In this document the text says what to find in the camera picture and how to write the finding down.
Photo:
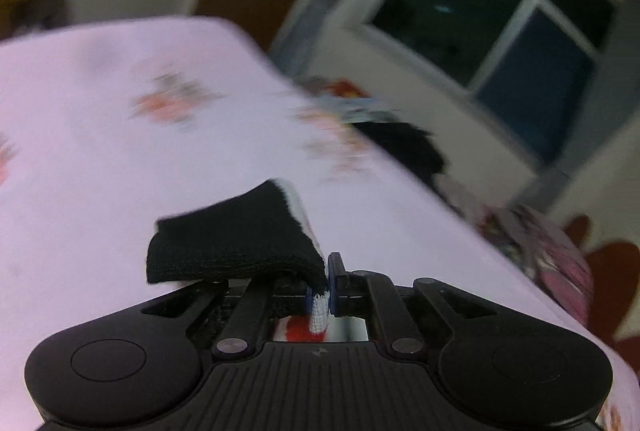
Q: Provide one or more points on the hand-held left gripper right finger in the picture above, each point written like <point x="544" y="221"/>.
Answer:
<point x="336" y="283"/>

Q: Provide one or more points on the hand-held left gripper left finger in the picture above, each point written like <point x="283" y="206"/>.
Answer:
<point x="245" y="311"/>

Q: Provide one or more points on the striped knit sweater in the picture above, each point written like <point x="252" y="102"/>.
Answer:
<point x="235" y="238"/>

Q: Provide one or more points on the pile of dark clothes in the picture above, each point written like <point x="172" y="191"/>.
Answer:
<point x="400" y="151"/>

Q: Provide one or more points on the patterned light cloth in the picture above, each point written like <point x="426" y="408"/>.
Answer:
<point x="345" y="98"/>

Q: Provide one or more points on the folded pink blankets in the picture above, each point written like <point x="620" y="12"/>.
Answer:
<point x="545" y="251"/>

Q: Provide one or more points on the pink floral bed sheet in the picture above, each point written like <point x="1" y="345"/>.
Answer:
<point x="125" y="121"/>

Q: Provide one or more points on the red floral headboard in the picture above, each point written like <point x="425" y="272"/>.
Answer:
<point x="615" y="281"/>

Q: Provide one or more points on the white framed window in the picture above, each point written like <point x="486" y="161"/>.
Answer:
<point x="480" y="6"/>

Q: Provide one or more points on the cardboard box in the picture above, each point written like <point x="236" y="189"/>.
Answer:
<point x="30" y="6"/>

